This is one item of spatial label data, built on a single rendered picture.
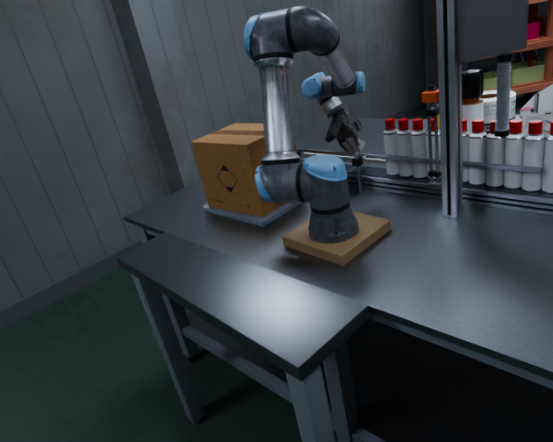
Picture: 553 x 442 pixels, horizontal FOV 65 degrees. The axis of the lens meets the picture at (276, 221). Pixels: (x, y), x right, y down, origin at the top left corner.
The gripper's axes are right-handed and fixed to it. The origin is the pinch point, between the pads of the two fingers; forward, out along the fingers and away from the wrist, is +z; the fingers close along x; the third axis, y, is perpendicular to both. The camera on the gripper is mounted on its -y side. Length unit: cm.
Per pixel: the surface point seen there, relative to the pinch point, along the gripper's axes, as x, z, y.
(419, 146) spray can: -26.3, 7.6, -2.0
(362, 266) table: -25, 26, -51
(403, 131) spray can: -23.6, 0.8, -1.7
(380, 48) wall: 168, -94, 329
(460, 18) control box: -63, -16, -17
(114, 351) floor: 149, 22, -81
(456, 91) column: -53, -1, -15
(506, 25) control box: -68, -8, -9
